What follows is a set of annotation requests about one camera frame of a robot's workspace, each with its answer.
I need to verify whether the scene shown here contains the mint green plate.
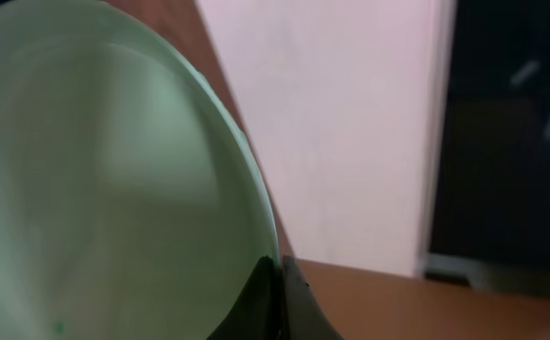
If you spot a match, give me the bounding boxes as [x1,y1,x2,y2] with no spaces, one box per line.
[0,1,279,339]

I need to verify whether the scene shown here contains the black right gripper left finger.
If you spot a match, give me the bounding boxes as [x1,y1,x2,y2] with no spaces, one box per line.
[208,256,282,340]

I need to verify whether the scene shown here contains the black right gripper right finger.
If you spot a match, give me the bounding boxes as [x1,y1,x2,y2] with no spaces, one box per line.
[282,256,343,340]

